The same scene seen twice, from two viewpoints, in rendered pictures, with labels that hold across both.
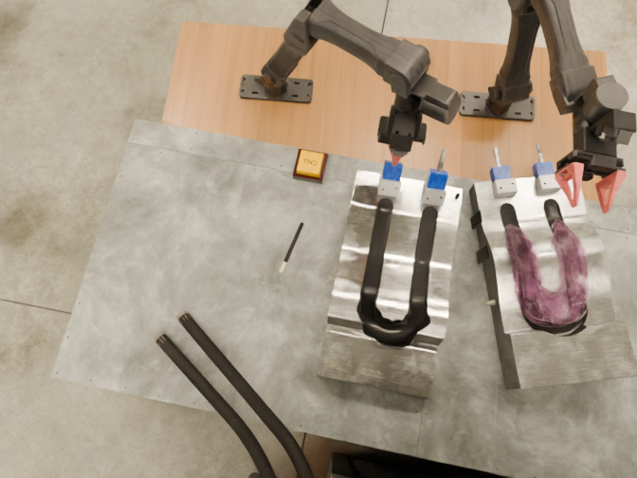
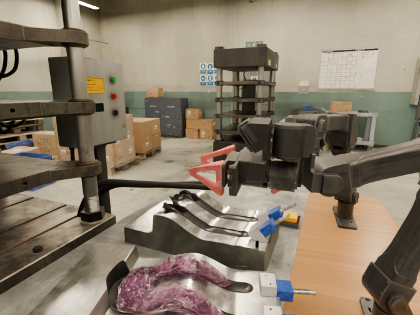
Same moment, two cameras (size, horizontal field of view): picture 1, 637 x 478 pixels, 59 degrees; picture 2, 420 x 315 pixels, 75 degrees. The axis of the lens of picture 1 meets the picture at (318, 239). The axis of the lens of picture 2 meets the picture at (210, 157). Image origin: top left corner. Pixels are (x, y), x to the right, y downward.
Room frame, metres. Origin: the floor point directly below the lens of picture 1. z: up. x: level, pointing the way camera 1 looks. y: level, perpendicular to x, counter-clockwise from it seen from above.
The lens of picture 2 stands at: (0.41, -1.05, 1.33)
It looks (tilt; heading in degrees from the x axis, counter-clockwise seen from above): 14 degrees down; 97
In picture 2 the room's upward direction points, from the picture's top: straight up
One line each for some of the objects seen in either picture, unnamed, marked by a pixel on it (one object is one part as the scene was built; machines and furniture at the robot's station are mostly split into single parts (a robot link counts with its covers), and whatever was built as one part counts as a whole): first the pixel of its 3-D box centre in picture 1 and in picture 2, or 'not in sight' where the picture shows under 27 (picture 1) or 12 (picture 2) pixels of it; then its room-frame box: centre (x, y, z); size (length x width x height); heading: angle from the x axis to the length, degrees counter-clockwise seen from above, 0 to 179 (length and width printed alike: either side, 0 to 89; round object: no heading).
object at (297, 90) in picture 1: (275, 82); (345, 209); (0.84, 0.08, 0.84); 0.20 x 0.07 x 0.08; 80
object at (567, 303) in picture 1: (550, 269); (174, 282); (0.26, -0.53, 0.90); 0.26 x 0.18 x 0.08; 1
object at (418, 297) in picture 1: (399, 268); (205, 211); (0.28, -0.18, 0.92); 0.35 x 0.16 x 0.09; 164
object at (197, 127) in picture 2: not in sight; (200, 123); (-0.84, 6.57, 0.42); 0.86 x 0.33 x 0.83; 165
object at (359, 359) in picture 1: (391, 279); (203, 222); (0.27, -0.17, 0.87); 0.50 x 0.26 x 0.14; 164
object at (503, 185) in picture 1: (500, 172); (287, 290); (0.53, -0.47, 0.86); 0.13 x 0.05 x 0.05; 1
